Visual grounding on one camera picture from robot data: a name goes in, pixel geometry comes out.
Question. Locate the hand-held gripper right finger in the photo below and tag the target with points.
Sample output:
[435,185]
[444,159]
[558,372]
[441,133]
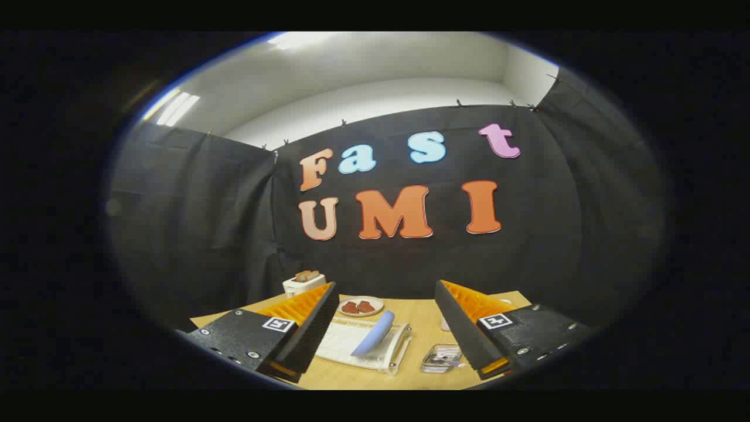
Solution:
[460,331]

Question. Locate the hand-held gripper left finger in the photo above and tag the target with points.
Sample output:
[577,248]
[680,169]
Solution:
[310,334]

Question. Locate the blue plate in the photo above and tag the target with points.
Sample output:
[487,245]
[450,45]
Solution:
[375,334]

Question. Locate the white plate with meat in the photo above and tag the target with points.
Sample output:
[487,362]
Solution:
[360,313]

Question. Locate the clear plastic water bottle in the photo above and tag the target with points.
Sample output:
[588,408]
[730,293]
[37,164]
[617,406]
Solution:
[445,324]

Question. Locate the brown meat piece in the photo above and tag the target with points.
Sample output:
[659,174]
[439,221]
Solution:
[350,308]
[366,306]

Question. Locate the white toaster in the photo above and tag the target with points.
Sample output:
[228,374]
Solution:
[299,287]

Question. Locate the toast slices in toaster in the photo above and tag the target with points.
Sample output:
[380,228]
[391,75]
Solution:
[306,275]

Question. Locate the black backdrop cloth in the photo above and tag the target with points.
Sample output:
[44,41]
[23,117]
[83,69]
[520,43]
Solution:
[381,264]

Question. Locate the ceiling light panel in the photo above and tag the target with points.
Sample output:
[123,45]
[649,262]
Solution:
[176,109]

